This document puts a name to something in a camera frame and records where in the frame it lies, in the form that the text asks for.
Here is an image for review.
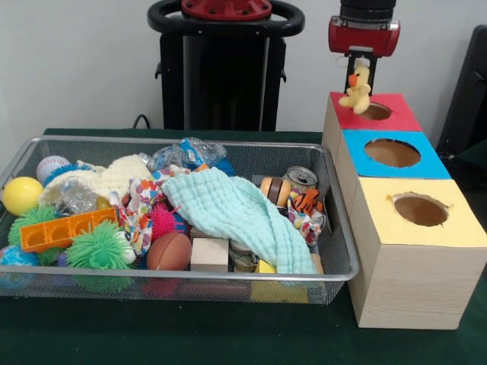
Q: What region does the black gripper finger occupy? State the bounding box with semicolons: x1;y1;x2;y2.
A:
366;56;378;98
345;55;358;91

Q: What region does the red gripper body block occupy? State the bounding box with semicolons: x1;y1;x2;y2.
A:
328;21;402;59

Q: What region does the yellow duck plush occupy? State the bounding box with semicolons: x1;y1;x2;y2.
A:
338;63;372;114

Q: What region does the orange tiger plush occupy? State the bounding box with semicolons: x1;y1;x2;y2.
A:
291;189;324;214

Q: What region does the colourful dotted cloth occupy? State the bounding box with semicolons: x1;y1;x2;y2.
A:
109;165;323;256

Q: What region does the wooden box with three holes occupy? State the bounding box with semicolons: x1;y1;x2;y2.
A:
321;90;487;330

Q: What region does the black flat panel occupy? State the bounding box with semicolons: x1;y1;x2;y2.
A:
436;24;487;160

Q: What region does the dark green table cloth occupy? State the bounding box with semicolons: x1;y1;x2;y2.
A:
456;137;487;163
0;128;487;365

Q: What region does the brown yellow striped bee toy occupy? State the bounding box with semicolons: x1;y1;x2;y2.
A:
260;176;293;208

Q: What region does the mint green quilted cloth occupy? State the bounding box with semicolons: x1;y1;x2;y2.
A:
161;166;317;275

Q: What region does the cream knitted cloth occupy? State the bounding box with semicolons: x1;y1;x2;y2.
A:
37;154;153;206

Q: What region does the brown toy football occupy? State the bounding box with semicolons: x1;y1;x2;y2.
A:
146;231;193;271

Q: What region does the green spiky ball with eyes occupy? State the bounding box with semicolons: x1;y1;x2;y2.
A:
65;220;137;271

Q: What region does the white baseball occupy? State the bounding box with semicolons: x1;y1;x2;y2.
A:
36;155;72;183

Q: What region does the orange building block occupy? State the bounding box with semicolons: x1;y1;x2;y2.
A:
19;207;119;254

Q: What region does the yellow ball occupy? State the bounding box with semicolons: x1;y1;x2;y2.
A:
2;176;45;217

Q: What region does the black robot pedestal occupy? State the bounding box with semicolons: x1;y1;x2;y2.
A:
147;0;306;132

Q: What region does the shallow wire mesh bin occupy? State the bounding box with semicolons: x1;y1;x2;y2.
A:
0;135;361;305

